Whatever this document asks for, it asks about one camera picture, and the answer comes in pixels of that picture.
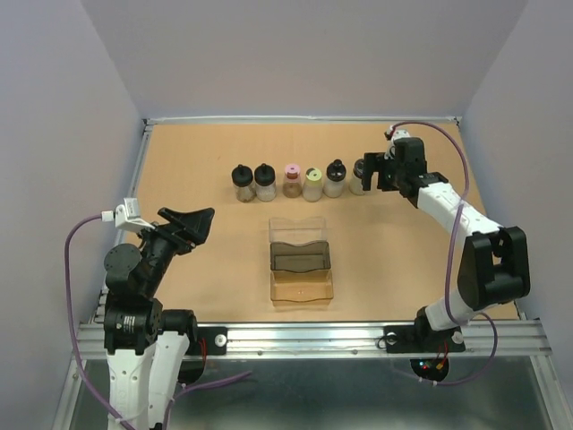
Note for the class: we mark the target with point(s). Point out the pink-lid spice bottle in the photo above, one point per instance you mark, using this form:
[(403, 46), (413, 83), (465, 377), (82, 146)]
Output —
[(292, 185)]

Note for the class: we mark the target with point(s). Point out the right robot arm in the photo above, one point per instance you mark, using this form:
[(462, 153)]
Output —
[(494, 264)]

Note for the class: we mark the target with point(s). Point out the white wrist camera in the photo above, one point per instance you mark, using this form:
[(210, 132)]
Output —
[(128, 216), (394, 133)]

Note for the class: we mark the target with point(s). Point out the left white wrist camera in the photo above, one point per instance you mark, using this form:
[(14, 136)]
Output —
[(128, 216)]

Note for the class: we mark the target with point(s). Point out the amber plastic tray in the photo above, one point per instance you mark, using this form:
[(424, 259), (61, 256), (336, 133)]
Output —
[(289, 288)]

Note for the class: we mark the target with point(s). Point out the green-lid spice bottle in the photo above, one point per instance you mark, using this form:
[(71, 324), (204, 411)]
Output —
[(312, 189)]

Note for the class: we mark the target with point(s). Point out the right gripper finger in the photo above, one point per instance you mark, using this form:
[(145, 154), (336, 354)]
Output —
[(367, 181), (370, 162)]

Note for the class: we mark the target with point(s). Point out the glossy black-lid jar white powder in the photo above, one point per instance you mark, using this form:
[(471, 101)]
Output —
[(335, 179)]

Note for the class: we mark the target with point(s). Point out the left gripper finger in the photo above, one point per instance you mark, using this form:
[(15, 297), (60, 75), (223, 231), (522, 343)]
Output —
[(197, 225), (177, 217)]

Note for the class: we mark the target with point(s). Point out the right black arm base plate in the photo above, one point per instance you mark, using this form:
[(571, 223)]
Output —
[(406, 339)]

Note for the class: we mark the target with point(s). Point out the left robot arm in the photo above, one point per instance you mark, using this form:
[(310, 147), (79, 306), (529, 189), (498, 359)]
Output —
[(145, 343)]

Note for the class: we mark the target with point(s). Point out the black-lid jar brown spice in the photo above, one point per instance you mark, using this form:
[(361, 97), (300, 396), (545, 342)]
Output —
[(242, 178)]

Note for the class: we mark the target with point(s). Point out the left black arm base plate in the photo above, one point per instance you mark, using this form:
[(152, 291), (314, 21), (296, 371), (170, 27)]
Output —
[(213, 337)]

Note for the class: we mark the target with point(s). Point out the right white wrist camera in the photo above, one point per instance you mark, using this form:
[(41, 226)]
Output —
[(394, 133)]

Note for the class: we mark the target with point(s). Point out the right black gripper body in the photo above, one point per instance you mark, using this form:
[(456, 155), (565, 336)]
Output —
[(389, 173)]

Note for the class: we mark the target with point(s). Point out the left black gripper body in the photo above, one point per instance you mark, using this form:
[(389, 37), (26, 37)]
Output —
[(159, 242)]

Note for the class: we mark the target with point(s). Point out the black-lid jar white beads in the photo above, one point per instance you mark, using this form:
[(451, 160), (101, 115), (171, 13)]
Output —
[(265, 182)]

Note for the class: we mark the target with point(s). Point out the taped black-lid jar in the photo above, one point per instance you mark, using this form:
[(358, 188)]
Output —
[(355, 183)]

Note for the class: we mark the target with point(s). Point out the smoky grey plastic tray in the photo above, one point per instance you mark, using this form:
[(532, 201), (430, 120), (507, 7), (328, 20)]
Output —
[(301, 258)]

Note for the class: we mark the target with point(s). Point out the clear plastic tray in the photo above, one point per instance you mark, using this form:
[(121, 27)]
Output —
[(297, 231)]

